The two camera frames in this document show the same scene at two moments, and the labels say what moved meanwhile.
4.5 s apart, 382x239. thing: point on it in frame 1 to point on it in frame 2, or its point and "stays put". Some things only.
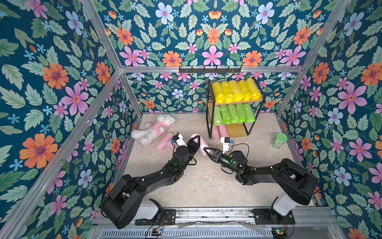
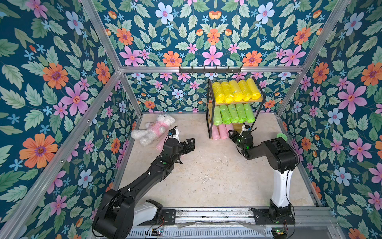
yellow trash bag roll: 254,92 stays put
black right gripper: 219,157 to 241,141
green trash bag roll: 249,114 stays put
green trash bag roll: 241,112 stays put
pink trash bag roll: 203,144 to 229,127
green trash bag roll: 226,117 stays put
